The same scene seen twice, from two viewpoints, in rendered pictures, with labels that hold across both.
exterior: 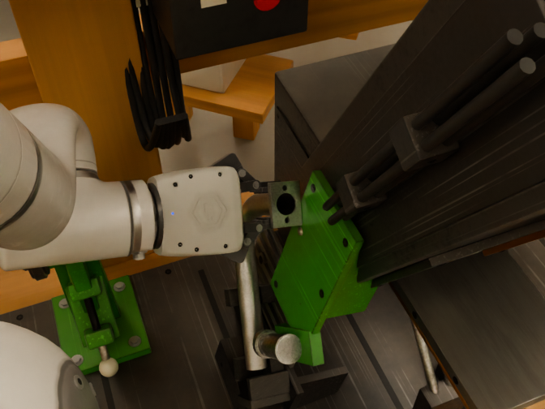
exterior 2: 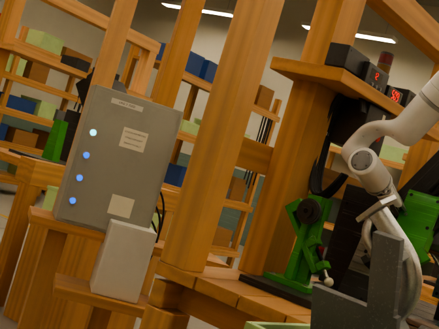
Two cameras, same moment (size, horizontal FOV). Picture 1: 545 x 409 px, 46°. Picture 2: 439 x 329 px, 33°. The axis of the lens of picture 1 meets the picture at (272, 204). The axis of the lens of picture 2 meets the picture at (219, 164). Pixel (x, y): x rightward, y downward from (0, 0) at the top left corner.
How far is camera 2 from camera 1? 214 cm
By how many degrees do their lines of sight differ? 56
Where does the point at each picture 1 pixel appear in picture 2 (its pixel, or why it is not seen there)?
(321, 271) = (424, 220)
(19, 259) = (377, 166)
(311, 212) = (412, 203)
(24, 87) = (265, 161)
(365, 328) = not seen: hidden behind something
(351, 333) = not seen: hidden behind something
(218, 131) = not seen: outside the picture
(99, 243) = (386, 175)
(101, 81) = (309, 160)
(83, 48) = (312, 141)
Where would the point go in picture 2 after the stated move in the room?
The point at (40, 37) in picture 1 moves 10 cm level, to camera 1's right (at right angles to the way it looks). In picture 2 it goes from (308, 130) to (332, 139)
